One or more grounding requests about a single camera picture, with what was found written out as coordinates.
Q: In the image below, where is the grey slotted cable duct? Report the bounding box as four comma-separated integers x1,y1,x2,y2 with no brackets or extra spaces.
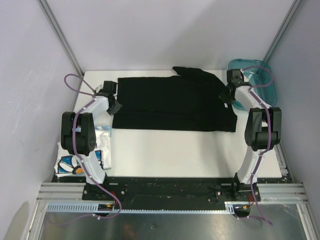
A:
44,202,237,215

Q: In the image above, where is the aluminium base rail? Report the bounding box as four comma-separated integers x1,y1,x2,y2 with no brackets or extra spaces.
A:
37,182,308,204

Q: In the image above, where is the white folded daisy t-shirt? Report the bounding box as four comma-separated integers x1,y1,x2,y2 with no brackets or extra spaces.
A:
54,126,112,178

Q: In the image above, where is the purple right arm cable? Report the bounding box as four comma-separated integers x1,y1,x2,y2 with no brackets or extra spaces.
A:
234,66,275,226

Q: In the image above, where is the aluminium frame post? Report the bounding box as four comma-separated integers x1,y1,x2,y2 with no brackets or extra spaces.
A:
262,0,305,64
37,0,85,77

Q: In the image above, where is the left aluminium frame post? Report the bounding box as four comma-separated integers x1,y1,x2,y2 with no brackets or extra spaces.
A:
37,0,85,77

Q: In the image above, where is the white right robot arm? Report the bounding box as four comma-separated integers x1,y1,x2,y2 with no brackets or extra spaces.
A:
219,69,282,201

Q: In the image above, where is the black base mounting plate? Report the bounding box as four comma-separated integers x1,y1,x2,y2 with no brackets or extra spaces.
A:
51,176,262,218

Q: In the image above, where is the black t-shirt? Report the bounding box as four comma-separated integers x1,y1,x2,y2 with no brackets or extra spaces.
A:
112,66,238,133

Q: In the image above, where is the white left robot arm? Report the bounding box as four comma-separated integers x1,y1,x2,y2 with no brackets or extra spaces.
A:
60,81,122,200

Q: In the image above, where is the teal plastic bin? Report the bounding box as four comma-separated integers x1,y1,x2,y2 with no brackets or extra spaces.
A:
228,58,278,107

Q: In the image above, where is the right aluminium frame post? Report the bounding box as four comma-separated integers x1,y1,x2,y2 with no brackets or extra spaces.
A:
262,0,305,64

